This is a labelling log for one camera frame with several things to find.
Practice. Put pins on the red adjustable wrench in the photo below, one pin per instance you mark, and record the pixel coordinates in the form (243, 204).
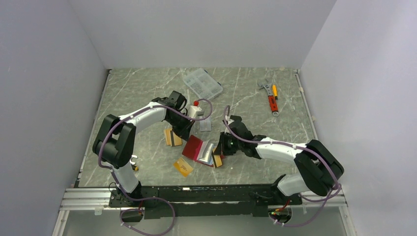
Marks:
(271, 96)

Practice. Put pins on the gold credit card stack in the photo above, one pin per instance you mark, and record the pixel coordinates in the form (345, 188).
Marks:
(171, 138)

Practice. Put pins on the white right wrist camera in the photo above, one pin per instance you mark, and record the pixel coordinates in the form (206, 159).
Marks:
(228, 120)

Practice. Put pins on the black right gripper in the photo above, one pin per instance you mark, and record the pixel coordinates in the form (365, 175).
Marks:
(222, 149)

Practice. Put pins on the silver VIP credit card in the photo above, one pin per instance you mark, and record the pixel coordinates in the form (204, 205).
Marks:
(205, 125)

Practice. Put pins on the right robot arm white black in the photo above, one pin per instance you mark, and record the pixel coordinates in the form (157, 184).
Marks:
(318, 170)

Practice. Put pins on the black yellow screwdriver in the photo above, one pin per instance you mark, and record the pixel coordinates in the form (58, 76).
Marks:
(135, 168)

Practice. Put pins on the single gold credit card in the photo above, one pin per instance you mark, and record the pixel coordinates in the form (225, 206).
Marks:
(183, 167)

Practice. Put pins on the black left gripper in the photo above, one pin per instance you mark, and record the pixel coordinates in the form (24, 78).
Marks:
(184, 132)

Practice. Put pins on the clear plastic screw box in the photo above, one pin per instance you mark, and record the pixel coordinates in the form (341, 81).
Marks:
(202, 84)

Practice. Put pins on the red leather card holder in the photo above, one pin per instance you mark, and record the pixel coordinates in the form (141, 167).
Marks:
(199, 151)

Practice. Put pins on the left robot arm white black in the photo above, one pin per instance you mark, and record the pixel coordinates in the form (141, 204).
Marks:
(115, 139)

